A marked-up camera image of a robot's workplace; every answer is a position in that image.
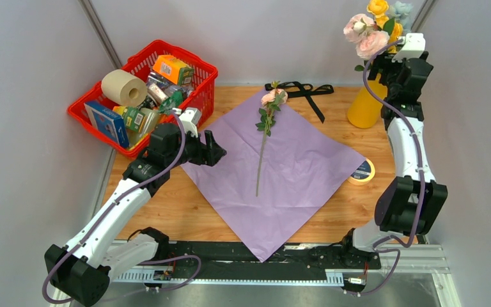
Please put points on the pink artificial flower stem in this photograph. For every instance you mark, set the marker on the pink artificial flower stem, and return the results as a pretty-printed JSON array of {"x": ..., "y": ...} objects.
[{"x": 367, "y": 36}]

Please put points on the silver wrapped package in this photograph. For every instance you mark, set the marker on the silver wrapped package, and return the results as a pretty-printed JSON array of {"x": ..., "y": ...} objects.
[{"x": 159, "y": 88}]

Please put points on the orange green box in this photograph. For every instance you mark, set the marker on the orange green box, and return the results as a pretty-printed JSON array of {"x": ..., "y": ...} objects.
[{"x": 174, "y": 70}]

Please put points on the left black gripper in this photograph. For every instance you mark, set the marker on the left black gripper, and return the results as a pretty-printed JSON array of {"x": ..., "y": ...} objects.
[{"x": 213, "y": 157}]

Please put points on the blue box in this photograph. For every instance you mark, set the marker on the blue box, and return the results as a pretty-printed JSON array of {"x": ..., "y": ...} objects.
[{"x": 108, "y": 122}]

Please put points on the aluminium frame rail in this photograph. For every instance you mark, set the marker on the aluminium frame rail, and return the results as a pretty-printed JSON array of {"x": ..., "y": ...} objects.
[{"x": 419, "y": 258}]

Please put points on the yellow tape roll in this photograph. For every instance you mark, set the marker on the yellow tape roll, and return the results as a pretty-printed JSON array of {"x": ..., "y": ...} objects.
[{"x": 363, "y": 174}]

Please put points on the yellow cylindrical vase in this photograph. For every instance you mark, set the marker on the yellow cylindrical vase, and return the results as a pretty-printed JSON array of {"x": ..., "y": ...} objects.
[{"x": 364, "y": 111}]

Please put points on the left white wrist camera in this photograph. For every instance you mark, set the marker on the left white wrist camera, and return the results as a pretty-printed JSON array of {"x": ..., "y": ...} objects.
[{"x": 189, "y": 119}]

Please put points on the brown toilet paper roll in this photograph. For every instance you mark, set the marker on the brown toilet paper roll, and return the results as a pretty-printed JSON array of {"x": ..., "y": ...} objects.
[{"x": 124, "y": 88}]

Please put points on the green yellow packet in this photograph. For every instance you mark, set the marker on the green yellow packet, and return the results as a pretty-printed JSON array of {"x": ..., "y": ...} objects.
[{"x": 133, "y": 118}]

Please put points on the blue artificial flower stem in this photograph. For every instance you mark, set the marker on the blue artificial flower stem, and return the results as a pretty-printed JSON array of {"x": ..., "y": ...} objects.
[{"x": 401, "y": 12}]

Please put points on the black ribbon gold lettering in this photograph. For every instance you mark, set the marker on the black ribbon gold lettering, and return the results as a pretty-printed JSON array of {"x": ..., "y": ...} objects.
[{"x": 296, "y": 89}]

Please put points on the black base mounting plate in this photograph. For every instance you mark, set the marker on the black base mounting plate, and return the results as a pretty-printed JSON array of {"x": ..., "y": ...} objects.
[{"x": 290, "y": 262}]

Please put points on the yellow artificial flower stem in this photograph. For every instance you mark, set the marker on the yellow artificial flower stem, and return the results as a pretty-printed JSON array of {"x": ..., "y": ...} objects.
[{"x": 390, "y": 24}]

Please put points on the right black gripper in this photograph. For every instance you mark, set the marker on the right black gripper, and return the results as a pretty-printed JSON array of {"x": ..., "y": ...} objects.
[{"x": 384, "y": 62}]

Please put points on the clear plastic bottle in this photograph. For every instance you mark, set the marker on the clear plastic bottle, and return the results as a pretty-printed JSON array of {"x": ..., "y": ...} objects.
[{"x": 151, "y": 118}]

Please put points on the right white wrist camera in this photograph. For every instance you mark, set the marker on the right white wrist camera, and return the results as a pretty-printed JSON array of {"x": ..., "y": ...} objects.
[{"x": 412, "y": 45}]

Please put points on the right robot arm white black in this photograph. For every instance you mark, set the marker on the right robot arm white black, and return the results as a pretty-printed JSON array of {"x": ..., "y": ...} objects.
[{"x": 413, "y": 200}]

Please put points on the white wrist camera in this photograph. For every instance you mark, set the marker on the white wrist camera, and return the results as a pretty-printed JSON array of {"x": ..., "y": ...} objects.
[
  {"x": 189, "y": 119},
  {"x": 412, "y": 45}
]

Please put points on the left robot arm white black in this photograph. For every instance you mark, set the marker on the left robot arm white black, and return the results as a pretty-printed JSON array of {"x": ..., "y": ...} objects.
[{"x": 82, "y": 269}]

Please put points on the green snack bag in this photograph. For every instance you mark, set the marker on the green snack bag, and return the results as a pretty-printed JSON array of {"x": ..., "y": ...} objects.
[{"x": 172, "y": 102}]

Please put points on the purple wrapping paper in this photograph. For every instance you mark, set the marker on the purple wrapping paper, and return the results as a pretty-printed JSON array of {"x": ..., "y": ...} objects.
[{"x": 267, "y": 188}]

